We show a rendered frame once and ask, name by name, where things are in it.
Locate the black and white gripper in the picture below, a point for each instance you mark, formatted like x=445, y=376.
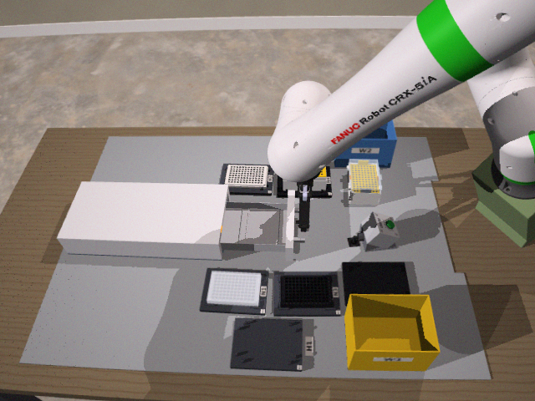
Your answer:
x=304, y=206

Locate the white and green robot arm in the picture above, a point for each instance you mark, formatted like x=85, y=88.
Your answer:
x=446, y=44

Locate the blue open-top bin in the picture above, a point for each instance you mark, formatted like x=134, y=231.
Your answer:
x=379, y=145

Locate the beige label with h1 text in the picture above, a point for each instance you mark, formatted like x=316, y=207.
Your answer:
x=308, y=346

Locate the grey bench mat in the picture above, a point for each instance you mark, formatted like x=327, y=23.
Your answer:
x=142, y=313

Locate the yellow open-top box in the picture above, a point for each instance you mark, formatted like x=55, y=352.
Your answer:
x=385, y=325

